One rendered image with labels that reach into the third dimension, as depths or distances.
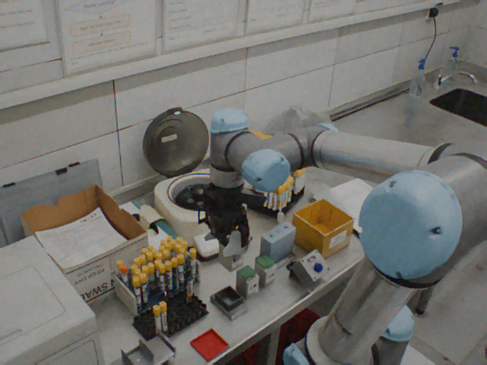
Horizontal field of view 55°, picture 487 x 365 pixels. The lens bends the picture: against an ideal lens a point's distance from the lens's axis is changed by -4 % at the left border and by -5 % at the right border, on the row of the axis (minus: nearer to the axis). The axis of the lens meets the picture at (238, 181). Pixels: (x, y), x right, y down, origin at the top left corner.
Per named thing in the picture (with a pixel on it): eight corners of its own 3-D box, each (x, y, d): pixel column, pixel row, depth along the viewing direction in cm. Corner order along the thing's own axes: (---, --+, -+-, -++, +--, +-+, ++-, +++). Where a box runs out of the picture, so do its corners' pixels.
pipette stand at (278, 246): (272, 273, 136) (276, 245, 131) (254, 260, 140) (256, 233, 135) (296, 257, 142) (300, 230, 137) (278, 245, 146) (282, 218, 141)
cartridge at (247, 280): (246, 298, 127) (248, 280, 124) (235, 288, 130) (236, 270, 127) (257, 291, 130) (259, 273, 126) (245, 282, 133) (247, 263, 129)
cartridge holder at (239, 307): (231, 320, 121) (232, 310, 119) (210, 299, 127) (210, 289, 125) (248, 310, 124) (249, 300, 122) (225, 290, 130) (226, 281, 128)
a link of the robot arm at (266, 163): (309, 147, 88) (274, 122, 96) (257, 162, 83) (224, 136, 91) (304, 183, 92) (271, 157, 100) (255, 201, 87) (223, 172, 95)
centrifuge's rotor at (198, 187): (190, 230, 142) (190, 210, 138) (166, 202, 152) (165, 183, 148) (235, 215, 149) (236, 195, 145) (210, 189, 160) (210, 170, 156)
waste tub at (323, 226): (319, 262, 140) (324, 235, 135) (288, 238, 149) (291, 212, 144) (350, 245, 148) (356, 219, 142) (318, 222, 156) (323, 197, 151)
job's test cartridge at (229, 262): (230, 273, 115) (231, 252, 112) (217, 262, 118) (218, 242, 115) (243, 265, 117) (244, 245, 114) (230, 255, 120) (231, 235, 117)
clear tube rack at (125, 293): (136, 317, 120) (133, 297, 116) (116, 295, 126) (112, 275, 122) (200, 282, 132) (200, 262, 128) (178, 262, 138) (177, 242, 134)
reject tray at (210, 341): (207, 361, 110) (207, 360, 110) (189, 343, 114) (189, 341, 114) (230, 347, 114) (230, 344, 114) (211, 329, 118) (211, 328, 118)
